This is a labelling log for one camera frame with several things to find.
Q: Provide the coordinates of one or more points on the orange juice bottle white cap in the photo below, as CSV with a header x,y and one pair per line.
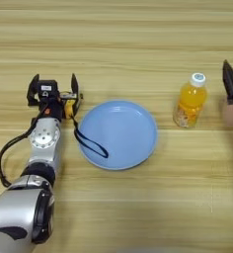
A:
x,y
189,102

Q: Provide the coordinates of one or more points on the blue round plate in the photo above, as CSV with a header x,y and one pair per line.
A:
x,y
121,135

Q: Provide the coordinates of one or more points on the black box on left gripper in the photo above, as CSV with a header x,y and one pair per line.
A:
x,y
47,89

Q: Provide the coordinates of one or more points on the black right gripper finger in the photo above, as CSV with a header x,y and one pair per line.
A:
x,y
229,82

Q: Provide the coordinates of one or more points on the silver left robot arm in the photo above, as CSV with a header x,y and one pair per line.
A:
x,y
33,184

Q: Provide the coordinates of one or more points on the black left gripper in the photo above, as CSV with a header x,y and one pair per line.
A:
x,y
52,108

